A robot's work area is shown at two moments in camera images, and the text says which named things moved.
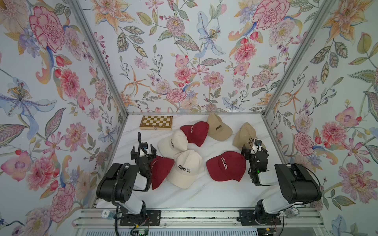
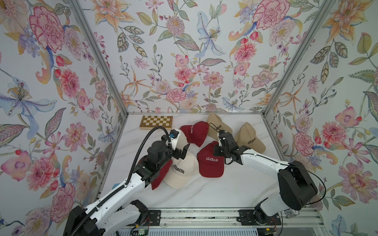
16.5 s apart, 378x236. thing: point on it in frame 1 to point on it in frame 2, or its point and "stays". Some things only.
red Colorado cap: [229, 165] to [209, 165]
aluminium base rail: [195, 217] stays
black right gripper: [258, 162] to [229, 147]
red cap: [197, 133] stays
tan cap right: [246, 135] stays
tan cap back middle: [217, 129] stays
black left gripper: [151, 156] to [179, 155]
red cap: [160, 168] stays
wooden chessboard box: [156, 123] stays
